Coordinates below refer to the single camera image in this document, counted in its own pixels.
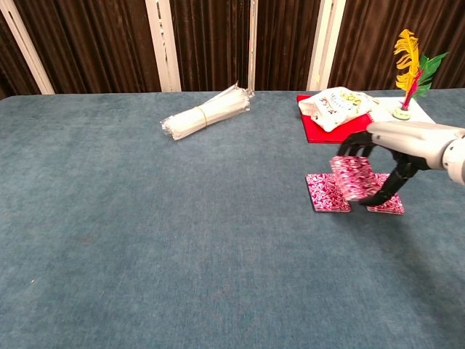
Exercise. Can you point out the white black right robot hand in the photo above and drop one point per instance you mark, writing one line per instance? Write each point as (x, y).
(407, 141)

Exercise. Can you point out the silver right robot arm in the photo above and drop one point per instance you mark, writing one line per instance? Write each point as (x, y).
(457, 156)

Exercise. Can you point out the white printed snack bag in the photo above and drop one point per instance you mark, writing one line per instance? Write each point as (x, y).
(338, 107)

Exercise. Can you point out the yellow green feather shuttlecock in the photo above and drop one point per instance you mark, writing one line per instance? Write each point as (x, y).
(407, 62)

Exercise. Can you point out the red cover spiral notebook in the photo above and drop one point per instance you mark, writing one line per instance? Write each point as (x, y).
(316, 132)

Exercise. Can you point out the dark brown curtain panel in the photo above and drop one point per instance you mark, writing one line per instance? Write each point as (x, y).
(98, 43)
(370, 43)
(214, 43)
(11, 72)
(287, 43)

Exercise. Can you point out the bundle of wrapped white straws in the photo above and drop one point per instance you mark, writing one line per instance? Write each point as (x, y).
(203, 114)

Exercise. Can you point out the blue felt table mat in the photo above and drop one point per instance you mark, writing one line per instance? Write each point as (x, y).
(145, 236)

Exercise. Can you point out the white metal frame post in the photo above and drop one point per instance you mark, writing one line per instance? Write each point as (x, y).
(325, 43)
(163, 47)
(29, 54)

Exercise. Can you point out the thin white frame post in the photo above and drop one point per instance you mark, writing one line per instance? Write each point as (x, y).
(253, 43)

